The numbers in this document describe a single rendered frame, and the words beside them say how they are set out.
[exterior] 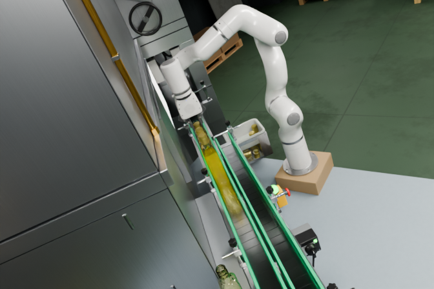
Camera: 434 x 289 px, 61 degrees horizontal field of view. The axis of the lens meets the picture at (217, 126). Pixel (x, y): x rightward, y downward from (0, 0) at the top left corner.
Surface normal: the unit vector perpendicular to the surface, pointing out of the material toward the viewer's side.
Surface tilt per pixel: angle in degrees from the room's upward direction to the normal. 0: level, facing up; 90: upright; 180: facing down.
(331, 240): 0
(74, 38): 90
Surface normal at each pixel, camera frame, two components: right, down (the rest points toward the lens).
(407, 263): -0.33, -0.80
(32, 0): 0.25, 0.43
